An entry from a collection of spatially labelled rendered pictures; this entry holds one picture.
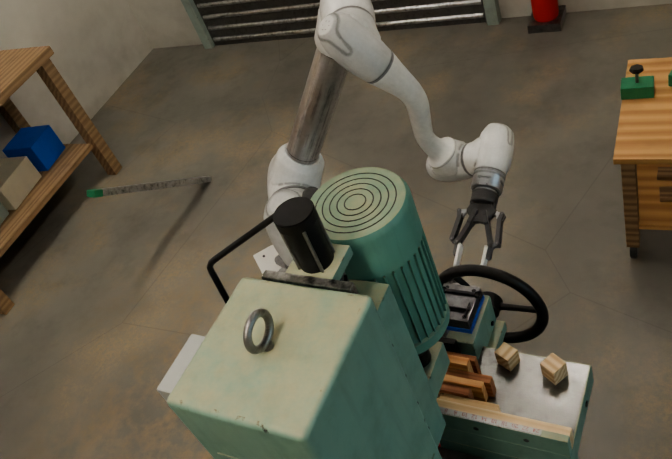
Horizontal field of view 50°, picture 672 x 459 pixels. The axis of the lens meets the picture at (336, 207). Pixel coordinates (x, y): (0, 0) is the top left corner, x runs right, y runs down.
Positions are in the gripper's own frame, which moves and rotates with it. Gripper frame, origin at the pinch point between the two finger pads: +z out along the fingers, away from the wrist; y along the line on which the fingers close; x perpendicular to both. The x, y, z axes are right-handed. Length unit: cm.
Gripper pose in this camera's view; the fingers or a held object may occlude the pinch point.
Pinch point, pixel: (470, 259)
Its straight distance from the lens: 200.0
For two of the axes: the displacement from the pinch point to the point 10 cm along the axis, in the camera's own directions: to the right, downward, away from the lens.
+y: 8.6, 0.7, -5.0
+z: -2.7, 9.1, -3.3
